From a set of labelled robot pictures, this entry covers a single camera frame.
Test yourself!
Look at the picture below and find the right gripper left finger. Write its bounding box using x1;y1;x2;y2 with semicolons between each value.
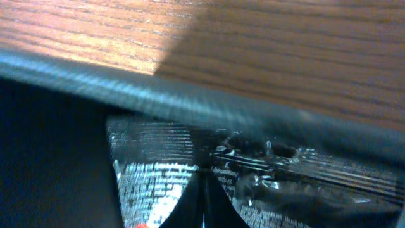
160;173;204;228

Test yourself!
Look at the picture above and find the dark green open box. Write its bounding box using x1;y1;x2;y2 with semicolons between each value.
1;50;404;227

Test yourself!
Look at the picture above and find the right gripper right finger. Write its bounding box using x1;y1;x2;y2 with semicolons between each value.
204;172;249;228

